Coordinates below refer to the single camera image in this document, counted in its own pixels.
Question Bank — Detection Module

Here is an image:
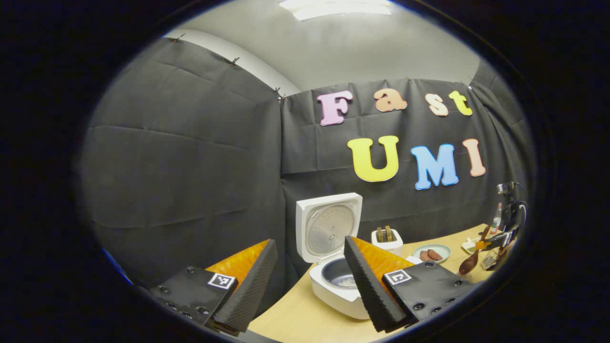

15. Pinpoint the ceiling light panel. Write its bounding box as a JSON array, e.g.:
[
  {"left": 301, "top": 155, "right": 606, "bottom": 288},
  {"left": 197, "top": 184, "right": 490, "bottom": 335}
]
[{"left": 279, "top": 0, "right": 392, "bottom": 21}]

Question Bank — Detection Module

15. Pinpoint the pale green plate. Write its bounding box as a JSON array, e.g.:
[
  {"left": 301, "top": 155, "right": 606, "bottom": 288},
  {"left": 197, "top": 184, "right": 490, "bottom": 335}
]
[{"left": 413, "top": 244, "right": 451, "bottom": 264}]

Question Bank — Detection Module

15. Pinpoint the black backdrop cloth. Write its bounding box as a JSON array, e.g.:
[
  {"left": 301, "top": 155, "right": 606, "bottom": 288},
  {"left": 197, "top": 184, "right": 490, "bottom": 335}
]
[{"left": 81, "top": 38, "right": 532, "bottom": 315}]

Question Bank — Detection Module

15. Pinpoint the white toaster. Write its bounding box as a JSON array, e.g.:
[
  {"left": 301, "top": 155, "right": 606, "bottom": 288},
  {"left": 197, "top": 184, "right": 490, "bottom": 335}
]
[{"left": 371, "top": 230, "right": 404, "bottom": 258}]

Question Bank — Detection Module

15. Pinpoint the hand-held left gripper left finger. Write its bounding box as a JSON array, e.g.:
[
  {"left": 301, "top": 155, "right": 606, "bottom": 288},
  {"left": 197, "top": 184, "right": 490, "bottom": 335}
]
[{"left": 138, "top": 239, "right": 278, "bottom": 336}]

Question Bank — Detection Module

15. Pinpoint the clear plastic water bottle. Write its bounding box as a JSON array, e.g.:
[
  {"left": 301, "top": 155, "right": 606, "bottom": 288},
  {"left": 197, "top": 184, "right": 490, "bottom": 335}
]
[{"left": 491, "top": 202, "right": 504, "bottom": 235}]

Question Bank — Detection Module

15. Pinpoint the brown wooden spoon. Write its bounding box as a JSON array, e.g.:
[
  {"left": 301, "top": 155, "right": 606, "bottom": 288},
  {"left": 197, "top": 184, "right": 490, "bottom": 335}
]
[{"left": 459, "top": 226, "right": 491, "bottom": 276}]

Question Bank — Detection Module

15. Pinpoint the white rice cooker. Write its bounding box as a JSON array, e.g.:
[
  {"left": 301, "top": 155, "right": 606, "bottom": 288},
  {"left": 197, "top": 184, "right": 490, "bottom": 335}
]
[{"left": 295, "top": 192, "right": 416, "bottom": 320}]

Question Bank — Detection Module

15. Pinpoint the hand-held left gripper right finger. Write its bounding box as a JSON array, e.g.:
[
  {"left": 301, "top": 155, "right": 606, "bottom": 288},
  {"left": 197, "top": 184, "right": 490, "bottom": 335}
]
[{"left": 343, "top": 235, "right": 479, "bottom": 333}]

